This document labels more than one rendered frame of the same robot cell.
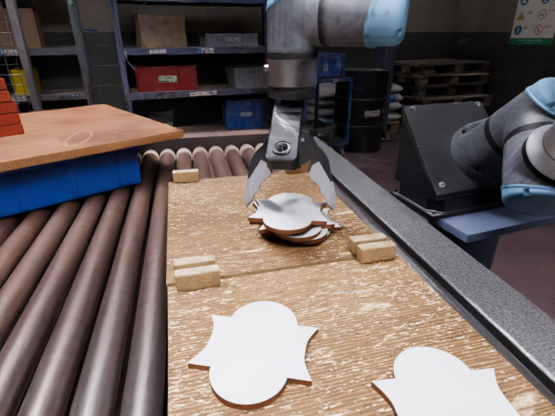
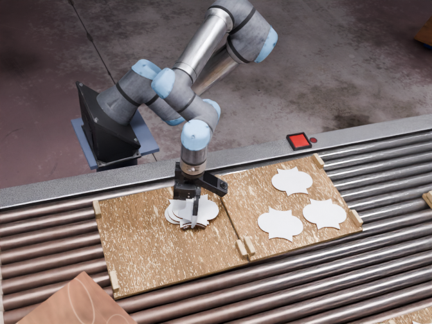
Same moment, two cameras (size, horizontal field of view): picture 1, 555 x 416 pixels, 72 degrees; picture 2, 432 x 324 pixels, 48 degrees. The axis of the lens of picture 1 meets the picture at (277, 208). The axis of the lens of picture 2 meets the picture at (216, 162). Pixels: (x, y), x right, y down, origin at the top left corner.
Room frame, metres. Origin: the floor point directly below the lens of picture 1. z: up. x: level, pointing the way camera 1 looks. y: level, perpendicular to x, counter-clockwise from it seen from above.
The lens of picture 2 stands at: (0.74, 0.93, 2.22)
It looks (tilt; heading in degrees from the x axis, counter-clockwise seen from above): 47 degrees down; 259
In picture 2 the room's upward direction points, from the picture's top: 8 degrees clockwise
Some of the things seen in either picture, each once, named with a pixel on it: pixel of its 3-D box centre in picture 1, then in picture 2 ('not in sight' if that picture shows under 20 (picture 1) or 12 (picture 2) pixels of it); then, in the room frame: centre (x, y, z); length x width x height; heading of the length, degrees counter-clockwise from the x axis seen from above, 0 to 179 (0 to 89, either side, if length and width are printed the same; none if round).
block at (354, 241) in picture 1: (367, 243); not in sight; (0.53, -0.14, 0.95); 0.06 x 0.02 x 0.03; 104
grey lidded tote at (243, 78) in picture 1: (248, 76); not in sight; (4.96, 0.36, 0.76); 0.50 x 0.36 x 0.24; 117
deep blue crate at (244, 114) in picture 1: (242, 111); not in sight; (4.98, 0.44, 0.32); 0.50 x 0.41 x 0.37; 107
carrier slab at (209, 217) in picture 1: (259, 213); (168, 233); (0.68, 0.04, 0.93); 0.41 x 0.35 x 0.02; 14
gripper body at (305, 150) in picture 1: (291, 125); (188, 180); (0.62, -0.02, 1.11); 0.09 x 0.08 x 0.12; 174
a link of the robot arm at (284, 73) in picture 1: (290, 74); (193, 162); (0.62, -0.02, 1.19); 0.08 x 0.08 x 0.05
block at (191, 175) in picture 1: (186, 176); (114, 281); (0.84, 0.21, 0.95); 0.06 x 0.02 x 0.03; 104
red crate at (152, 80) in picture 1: (165, 77); not in sight; (4.65, 1.29, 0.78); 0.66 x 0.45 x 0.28; 111
